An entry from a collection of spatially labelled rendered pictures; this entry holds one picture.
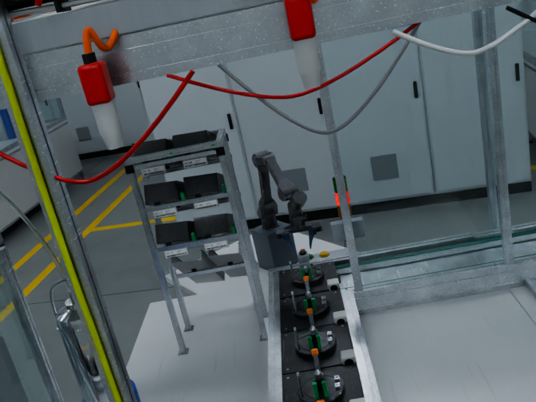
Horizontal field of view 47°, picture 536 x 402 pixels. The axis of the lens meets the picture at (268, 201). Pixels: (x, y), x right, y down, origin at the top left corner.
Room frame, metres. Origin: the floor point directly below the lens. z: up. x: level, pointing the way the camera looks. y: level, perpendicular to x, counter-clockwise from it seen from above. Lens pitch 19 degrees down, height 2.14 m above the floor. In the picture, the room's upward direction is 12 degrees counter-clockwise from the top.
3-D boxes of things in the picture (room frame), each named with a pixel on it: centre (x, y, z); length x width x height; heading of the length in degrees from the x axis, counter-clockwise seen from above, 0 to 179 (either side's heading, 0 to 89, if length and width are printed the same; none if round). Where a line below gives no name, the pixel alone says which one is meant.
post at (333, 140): (2.13, -0.27, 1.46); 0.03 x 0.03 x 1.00; 86
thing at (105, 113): (1.22, 0.24, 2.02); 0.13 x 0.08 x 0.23; 176
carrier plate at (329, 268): (2.30, -0.09, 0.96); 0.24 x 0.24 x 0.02; 86
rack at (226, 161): (2.20, 0.28, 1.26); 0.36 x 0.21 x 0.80; 86
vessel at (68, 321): (1.54, 0.57, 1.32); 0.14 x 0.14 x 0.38
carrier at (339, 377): (1.55, -0.04, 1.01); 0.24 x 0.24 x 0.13; 86
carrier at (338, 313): (2.04, -0.07, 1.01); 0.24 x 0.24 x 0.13; 86
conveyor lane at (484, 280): (2.25, -0.39, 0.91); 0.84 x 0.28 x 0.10; 86
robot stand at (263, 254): (2.72, 0.01, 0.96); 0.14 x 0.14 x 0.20; 33
